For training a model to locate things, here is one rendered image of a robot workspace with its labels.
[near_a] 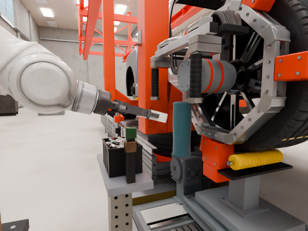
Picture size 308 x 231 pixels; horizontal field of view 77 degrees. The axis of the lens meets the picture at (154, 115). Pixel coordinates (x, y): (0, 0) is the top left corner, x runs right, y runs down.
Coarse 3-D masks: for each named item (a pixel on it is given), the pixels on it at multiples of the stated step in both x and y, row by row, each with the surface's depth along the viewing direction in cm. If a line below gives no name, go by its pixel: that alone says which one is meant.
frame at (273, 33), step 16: (240, 0) 67; (256, 16) 62; (272, 32) 57; (288, 32) 58; (272, 48) 57; (288, 48) 58; (272, 64) 57; (272, 80) 57; (272, 96) 58; (192, 112) 99; (256, 112) 63; (272, 112) 61; (208, 128) 88; (240, 128) 70; (256, 128) 68
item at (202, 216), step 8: (184, 200) 114; (192, 200) 115; (184, 208) 115; (192, 208) 106; (200, 208) 107; (192, 216) 106; (200, 216) 99; (208, 216) 100; (200, 224) 100; (208, 224) 93; (216, 224) 94
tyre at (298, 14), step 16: (288, 0) 61; (304, 0) 65; (272, 16) 65; (288, 16) 60; (304, 16) 57; (304, 32) 56; (304, 48) 57; (288, 96) 62; (304, 96) 57; (288, 112) 62; (304, 112) 59; (272, 128) 67; (288, 128) 63; (304, 128) 67; (240, 144) 81; (256, 144) 73; (272, 144) 69; (288, 144) 75
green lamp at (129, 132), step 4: (124, 128) 68; (128, 128) 66; (132, 128) 67; (136, 128) 68; (124, 132) 68; (128, 132) 66; (132, 132) 67; (136, 132) 68; (124, 136) 68; (128, 136) 67; (132, 136) 67; (136, 136) 68
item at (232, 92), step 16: (240, 48) 105; (240, 64) 87; (256, 64) 74; (256, 80) 75; (208, 96) 104; (224, 96) 92; (208, 112) 102; (224, 112) 106; (240, 112) 110; (224, 128) 90
